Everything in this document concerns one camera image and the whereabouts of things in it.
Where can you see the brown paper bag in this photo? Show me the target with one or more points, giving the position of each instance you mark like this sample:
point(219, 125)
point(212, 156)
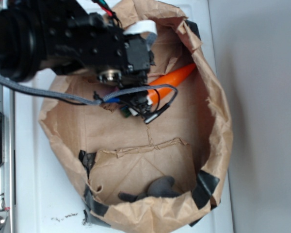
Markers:
point(104, 153)

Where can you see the grey plush toy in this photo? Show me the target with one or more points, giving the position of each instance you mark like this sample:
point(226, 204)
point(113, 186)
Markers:
point(160, 188)

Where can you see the orange toy carrot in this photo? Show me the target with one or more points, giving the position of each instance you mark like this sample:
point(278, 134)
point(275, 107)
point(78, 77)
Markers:
point(173, 78)

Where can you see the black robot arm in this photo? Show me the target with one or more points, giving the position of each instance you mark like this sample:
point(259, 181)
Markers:
point(62, 36)

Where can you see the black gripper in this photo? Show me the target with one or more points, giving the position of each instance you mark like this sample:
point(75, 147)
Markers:
point(116, 56)

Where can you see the silver aluminium frame rail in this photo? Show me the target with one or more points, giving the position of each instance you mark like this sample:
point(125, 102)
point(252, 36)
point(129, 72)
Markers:
point(7, 169)

